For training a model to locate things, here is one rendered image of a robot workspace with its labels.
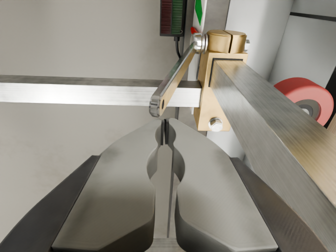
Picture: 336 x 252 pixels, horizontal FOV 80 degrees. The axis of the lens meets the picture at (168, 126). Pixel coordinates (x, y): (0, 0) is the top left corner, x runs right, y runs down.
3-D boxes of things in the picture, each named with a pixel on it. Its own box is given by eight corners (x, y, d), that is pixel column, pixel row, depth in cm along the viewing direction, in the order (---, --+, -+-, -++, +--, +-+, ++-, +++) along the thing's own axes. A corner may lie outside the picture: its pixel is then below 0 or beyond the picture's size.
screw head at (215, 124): (207, 129, 30) (208, 133, 29) (209, 116, 29) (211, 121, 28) (221, 129, 31) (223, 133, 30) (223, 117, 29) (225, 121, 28)
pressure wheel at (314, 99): (235, 104, 37) (261, 143, 27) (246, 59, 32) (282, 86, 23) (278, 105, 37) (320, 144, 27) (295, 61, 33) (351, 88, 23)
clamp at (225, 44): (193, 114, 35) (197, 131, 31) (203, 28, 28) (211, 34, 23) (225, 115, 35) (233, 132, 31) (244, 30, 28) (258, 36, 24)
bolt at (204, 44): (181, 35, 38) (190, 55, 26) (182, 20, 37) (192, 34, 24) (192, 35, 38) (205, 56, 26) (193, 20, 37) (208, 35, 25)
